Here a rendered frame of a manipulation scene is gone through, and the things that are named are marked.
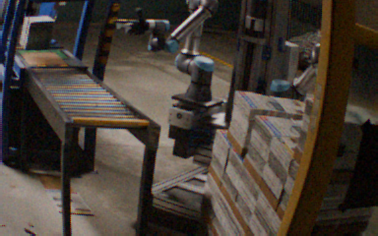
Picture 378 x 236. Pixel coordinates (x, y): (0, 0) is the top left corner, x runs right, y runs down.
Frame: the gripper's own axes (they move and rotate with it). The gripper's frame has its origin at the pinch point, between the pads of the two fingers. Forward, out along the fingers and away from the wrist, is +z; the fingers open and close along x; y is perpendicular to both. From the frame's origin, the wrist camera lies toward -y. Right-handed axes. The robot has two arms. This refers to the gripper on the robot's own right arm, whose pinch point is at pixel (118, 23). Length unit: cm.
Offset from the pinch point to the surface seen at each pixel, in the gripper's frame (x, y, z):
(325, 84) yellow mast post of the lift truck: -215, -48, 72
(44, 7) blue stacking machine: 301, 57, -72
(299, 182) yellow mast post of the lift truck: -215, -20, 71
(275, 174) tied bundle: -161, 10, 21
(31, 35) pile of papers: 152, 49, 1
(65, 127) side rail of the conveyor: -51, 40, 51
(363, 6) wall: 356, -7, -757
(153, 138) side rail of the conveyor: -59, 43, 1
